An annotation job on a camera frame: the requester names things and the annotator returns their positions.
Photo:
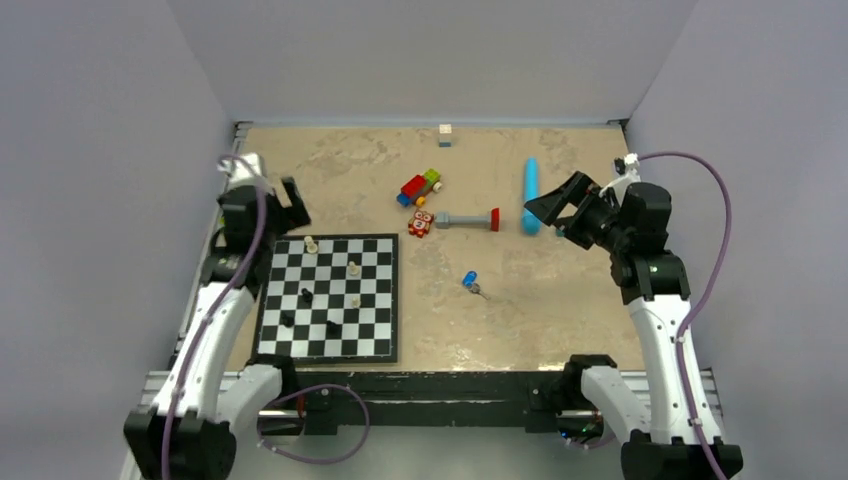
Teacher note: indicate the red owl number block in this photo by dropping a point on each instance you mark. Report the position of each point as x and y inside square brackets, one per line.
[420, 223]

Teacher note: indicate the light blue cylinder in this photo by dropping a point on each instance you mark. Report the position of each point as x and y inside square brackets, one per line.
[530, 224]

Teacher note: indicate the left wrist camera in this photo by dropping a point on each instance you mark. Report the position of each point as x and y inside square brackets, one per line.
[242, 172]

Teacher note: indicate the black base frame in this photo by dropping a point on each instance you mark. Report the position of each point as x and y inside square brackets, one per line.
[535, 401]

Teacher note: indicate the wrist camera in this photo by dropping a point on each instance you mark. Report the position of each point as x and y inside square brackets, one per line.
[242, 172]
[627, 169]

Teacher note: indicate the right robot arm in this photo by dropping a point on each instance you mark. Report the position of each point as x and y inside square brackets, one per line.
[675, 435]

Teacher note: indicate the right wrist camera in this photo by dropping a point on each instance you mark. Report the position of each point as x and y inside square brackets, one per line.
[627, 169]

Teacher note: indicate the black white chessboard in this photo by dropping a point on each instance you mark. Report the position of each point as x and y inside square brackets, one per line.
[370, 334]

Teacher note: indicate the black chess piece right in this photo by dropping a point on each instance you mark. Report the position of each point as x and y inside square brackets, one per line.
[333, 329]

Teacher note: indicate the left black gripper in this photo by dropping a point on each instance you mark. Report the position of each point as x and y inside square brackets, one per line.
[289, 217]

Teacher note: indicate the grey red toy bolt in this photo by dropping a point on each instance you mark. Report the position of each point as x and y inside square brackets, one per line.
[488, 221]

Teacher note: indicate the white blue small cube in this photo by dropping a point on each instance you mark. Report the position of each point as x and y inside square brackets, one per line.
[445, 135]

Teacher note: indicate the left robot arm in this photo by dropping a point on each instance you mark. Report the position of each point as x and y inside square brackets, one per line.
[190, 428]

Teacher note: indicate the white chess piece top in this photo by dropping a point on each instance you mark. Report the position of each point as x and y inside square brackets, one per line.
[310, 245]

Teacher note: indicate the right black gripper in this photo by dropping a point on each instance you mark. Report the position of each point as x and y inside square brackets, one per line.
[584, 193]

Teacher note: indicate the colourful toy brick car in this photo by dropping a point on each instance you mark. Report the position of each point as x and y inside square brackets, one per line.
[415, 191]

